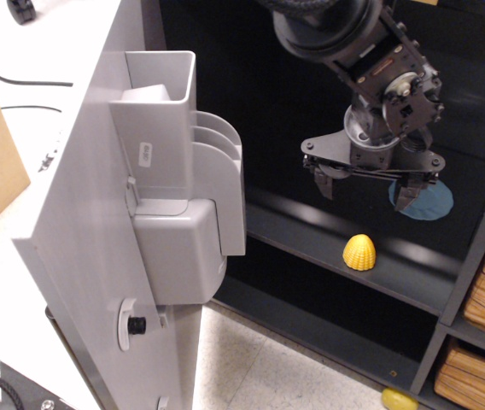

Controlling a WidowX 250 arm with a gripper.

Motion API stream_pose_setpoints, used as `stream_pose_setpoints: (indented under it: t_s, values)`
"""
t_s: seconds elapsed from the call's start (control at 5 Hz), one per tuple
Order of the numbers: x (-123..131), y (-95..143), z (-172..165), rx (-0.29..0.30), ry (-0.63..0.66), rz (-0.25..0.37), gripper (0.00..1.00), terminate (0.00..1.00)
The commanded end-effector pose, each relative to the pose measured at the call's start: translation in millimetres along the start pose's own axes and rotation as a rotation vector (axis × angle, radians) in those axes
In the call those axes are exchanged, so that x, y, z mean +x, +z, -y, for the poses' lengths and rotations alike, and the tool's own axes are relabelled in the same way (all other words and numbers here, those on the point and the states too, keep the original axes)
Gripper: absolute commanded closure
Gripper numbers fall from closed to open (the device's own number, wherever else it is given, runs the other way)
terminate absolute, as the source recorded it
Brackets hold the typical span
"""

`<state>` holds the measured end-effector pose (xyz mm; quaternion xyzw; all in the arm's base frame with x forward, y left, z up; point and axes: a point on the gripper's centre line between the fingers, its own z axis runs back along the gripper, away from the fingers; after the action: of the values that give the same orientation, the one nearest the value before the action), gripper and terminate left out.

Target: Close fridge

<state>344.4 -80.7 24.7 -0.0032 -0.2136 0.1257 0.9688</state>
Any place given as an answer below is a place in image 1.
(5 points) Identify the grey toy fridge door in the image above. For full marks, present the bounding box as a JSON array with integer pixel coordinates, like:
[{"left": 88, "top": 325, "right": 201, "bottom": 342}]
[{"left": 10, "top": 50, "right": 247, "bottom": 410}]

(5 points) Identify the yellow toy corn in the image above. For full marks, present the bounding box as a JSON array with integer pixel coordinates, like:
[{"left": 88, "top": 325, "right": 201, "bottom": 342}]
[{"left": 342, "top": 234, "right": 377, "bottom": 272}]

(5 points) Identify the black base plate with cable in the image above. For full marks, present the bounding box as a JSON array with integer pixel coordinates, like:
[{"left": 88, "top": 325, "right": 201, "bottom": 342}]
[{"left": 0, "top": 361, "right": 73, "bottom": 409}]

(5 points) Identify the lower wicker basket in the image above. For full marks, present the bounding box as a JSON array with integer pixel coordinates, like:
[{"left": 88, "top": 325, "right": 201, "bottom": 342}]
[{"left": 434, "top": 341, "right": 485, "bottom": 409}]

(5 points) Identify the black floor cable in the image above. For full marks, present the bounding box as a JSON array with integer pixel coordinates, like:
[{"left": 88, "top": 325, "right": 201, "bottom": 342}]
[
  {"left": 1, "top": 104, "right": 63, "bottom": 114},
  {"left": 0, "top": 67, "right": 74, "bottom": 87}
]

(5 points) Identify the blue round felt piece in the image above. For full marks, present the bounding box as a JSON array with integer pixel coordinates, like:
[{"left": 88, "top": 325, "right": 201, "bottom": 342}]
[{"left": 400, "top": 181, "right": 454, "bottom": 221}]

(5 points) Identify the upper black floor cable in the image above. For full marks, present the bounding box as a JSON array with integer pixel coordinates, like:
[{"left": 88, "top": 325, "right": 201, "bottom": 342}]
[{"left": 0, "top": 67, "right": 74, "bottom": 87}]

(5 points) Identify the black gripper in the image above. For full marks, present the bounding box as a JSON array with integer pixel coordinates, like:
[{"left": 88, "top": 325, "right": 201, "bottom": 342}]
[{"left": 301, "top": 41, "right": 446, "bottom": 212}]

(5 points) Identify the lower black floor cable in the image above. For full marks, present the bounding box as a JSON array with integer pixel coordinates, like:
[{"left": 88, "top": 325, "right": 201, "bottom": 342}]
[{"left": 1, "top": 104, "right": 63, "bottom": 114}]

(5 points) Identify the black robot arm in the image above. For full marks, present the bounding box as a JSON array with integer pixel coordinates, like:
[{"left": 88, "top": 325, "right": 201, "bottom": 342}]
[{"left": 262, "top": 1, "right": 445, "bottom": 211}]

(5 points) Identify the black caster wheel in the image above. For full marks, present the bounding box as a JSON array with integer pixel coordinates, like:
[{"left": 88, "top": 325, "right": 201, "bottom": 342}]
[{"left": 6, "top": 0, "right": 37, "bottom": 25}]

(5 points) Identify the dark grey fridge cabinet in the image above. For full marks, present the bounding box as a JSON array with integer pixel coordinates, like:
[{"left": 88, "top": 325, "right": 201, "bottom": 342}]
[{"left": 144, "top": 1, "right": 485, "bottom": 409}]

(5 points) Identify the yellow toy under fridge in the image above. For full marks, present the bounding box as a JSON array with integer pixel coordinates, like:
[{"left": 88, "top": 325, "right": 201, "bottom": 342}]
[{"left": 381, "top": 388, "right": 419, "bottom": 410}]

